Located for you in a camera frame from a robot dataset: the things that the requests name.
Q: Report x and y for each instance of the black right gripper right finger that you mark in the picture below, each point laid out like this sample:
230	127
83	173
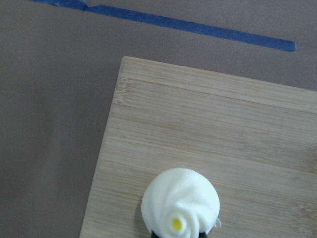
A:
203	235

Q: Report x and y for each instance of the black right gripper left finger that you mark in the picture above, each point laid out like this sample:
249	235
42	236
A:
153	235

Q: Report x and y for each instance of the wooden cutting board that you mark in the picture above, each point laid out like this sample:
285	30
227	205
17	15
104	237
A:
255	141

